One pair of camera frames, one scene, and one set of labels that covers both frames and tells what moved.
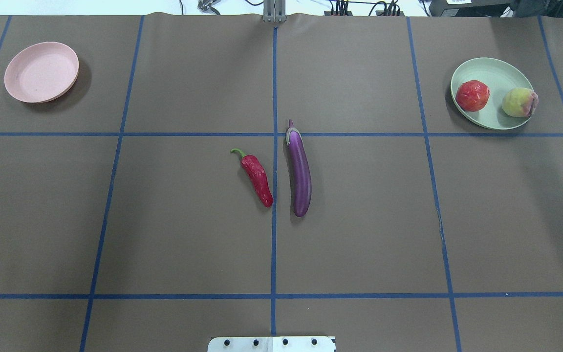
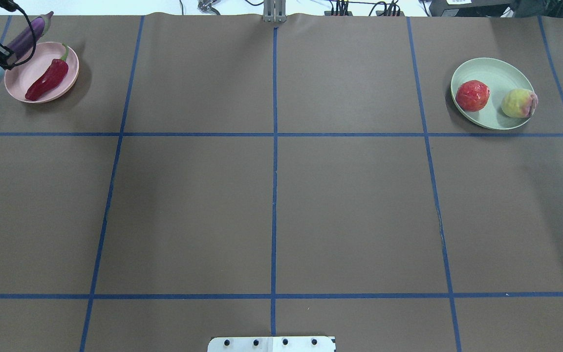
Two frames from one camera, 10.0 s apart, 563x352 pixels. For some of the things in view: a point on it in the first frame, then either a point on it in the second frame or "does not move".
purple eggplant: [301, 181] -> [25, 38]
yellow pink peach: [520, 102] does not move
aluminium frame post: [274, 11] does not move
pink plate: [42, 72] does not move
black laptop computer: [468, 8] does not move
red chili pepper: [257, 174] -> [59, 68]
